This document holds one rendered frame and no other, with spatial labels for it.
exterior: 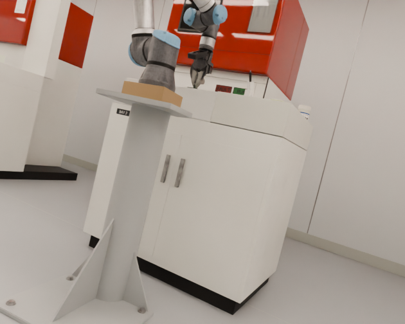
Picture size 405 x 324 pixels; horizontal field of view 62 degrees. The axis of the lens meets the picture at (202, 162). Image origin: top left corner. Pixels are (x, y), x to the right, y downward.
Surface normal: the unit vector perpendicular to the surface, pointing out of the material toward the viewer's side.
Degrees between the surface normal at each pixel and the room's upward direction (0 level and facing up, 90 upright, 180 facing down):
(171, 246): 90
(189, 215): 90
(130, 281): 90
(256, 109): 90
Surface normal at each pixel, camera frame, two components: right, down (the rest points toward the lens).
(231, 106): -0.44, -0.07
